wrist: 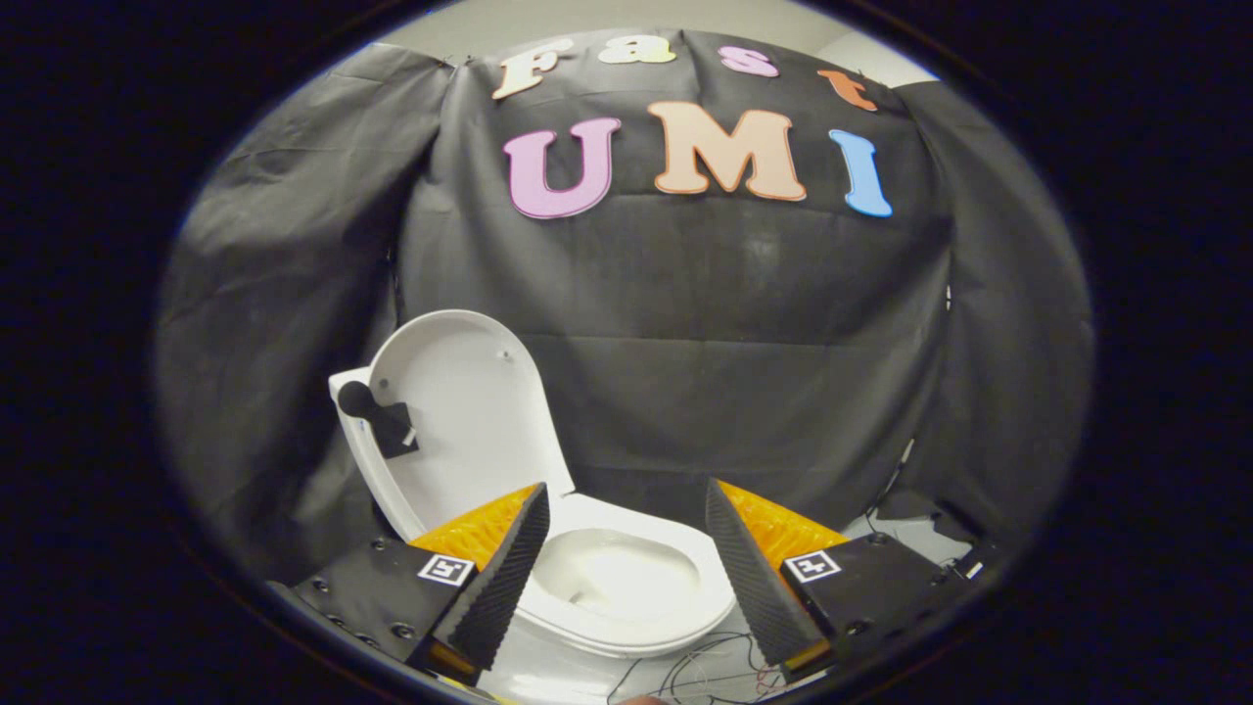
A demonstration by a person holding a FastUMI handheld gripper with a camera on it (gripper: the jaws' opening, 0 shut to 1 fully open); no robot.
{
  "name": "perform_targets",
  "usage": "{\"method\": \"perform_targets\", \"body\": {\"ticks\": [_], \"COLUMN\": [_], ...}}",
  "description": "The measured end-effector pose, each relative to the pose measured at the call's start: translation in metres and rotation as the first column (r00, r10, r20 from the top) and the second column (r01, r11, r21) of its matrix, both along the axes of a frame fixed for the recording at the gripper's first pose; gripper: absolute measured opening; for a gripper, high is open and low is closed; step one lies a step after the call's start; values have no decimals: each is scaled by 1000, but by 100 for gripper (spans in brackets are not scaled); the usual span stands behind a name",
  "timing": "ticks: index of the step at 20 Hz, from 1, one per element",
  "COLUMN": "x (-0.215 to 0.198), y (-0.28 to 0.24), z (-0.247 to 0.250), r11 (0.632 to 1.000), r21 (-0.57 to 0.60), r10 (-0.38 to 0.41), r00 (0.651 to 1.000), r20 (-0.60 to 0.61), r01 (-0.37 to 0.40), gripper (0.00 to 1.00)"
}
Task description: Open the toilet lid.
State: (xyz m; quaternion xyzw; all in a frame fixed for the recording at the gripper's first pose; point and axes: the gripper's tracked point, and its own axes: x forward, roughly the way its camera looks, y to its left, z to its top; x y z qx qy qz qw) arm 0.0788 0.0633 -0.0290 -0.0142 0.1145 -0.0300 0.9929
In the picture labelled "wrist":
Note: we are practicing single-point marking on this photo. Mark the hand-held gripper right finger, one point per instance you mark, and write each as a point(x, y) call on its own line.
point(752, 578)

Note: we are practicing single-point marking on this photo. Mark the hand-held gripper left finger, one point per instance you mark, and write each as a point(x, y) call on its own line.
point(499, 587)

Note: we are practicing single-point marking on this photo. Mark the white toilet lid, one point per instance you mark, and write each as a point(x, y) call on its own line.
point(470, 411)

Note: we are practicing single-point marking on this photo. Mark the white toilet bowl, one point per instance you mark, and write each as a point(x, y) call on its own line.
point(626, 578)

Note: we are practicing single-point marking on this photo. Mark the white toilet tank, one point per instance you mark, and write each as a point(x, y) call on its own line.
point(340, 387)

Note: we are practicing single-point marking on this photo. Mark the black backdrop cloth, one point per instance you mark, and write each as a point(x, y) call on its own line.
point(734, 323)

